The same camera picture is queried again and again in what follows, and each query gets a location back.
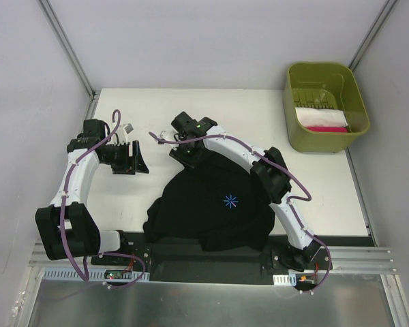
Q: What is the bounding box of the black t shirt blue logo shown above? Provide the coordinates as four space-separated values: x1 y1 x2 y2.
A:
143 153 275 251

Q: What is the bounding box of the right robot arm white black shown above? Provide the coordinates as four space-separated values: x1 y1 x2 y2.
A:
169 112 321 272

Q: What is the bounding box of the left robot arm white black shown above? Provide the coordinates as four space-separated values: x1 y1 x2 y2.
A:
35 119 149 265

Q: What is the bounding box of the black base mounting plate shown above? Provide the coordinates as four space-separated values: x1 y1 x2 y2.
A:
90 232 334 283

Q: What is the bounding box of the white rolled t shirt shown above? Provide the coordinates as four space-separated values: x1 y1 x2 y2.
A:
295 107 348 127

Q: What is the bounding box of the pink rolled t shirt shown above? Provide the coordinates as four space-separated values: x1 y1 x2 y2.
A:
308 126 348 133

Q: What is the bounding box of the olive green plastic bin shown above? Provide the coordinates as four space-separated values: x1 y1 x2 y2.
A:
283 62 370 153

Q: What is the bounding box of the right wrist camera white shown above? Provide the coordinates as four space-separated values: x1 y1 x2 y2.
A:
159 129 176 142

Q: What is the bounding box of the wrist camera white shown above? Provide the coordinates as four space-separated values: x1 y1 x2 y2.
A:
159 129 176 142
113 123 134 144

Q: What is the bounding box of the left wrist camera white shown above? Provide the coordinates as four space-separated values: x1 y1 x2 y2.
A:
113 123 134 144

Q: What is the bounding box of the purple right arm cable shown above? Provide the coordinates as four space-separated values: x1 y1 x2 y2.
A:
148 131 333 298

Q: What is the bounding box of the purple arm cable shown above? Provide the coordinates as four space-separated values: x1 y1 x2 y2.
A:
49 109 147 302
148 131 333 298

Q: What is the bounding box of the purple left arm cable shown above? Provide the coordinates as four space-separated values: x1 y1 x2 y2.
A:
49 109 147 302

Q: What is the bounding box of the white slotted cable duct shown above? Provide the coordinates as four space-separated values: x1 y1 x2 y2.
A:
44 268 150 283

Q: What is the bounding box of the right white cable duct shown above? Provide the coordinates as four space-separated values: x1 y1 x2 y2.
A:
273 274 297 287

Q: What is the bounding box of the left vertical aluminium post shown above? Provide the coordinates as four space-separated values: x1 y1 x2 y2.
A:
37 0 96 99

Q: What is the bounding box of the vertical aluminium post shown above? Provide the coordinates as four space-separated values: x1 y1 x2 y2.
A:
37 0 96 99
348 0 399 72

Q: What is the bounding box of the aluminium frame rail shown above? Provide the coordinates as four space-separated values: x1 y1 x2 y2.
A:
29 241 398 275

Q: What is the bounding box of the right vertical aluminium post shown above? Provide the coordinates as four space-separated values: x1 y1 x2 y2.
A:
348 0 399 72

